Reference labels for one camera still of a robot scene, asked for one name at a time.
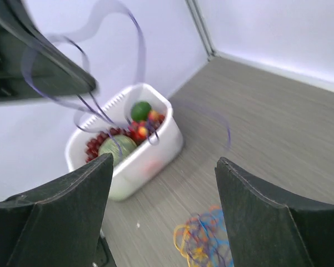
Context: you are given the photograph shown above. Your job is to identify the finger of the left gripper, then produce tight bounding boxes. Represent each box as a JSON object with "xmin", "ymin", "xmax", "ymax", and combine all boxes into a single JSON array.
[{"xmin": 0, "ymin": 1, "xmax": 97, "ymax": 102}]

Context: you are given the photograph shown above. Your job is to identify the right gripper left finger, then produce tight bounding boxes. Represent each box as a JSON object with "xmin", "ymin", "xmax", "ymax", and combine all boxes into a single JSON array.
[{"xmin": 0, "ymin": 154, "xmax": 113, "ymax": 266}]

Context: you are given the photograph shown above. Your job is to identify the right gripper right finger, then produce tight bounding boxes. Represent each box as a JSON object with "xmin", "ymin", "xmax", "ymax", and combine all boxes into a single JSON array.
[{"xmin": 215, "ymin": 157, "xmax": 334, "ymax": 267}]

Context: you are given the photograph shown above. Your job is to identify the orange cable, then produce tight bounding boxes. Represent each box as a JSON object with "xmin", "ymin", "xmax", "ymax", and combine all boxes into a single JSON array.
[{"xmin": 183, "ymin": 205, "xmax": 223, "ymax": 251}]

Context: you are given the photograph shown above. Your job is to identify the purple cable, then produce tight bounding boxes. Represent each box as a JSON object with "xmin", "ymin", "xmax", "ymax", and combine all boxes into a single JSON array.
[{"xmin": 21, "ymin": 0, "xmax": 232, "ymax": 162}]

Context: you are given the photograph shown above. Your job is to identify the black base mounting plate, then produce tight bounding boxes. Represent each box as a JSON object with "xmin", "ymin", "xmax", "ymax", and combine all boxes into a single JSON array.
[{"xmin": 92, "ymin": 236, "xmax": 116, "ymax": 267}]

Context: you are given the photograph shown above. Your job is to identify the red grape bunch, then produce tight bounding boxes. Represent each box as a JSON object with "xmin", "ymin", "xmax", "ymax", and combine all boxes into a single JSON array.
[{"xmin": 85, "ymin": 127, "xmax": 132, "ymax": 163}]

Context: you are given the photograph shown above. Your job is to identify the green netted melon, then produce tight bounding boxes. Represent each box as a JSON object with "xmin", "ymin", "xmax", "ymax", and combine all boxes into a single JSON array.
[{"xmin": 98, "ymin": 135, "xmax": 137, "ymax": 167}]

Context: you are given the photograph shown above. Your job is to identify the small peach fruits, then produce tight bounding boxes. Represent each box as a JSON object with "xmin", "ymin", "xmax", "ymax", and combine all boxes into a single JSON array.
[{"xmin": 128, "ymin": 110, "xmax": 165, "ymax": 142}]

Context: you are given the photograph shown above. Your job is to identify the green lime fruit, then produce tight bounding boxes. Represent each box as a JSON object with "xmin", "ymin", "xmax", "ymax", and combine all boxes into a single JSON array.
[{"xmin": 131, "ymin": 101, "xmax": 152, "ymax": 122}]

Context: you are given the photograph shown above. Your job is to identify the white plastic fruit basket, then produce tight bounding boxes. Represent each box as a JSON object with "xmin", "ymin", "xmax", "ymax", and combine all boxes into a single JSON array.
[{"xmin": 65, "ymin": 83, "xmax": 183, "ymax": 201}]

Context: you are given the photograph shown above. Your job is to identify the aluminium frame rail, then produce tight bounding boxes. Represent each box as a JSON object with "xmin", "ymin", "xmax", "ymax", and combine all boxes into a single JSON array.
[{"xmin": 185, "ymin": 0, "xmax": 217, "ymax": 61}]

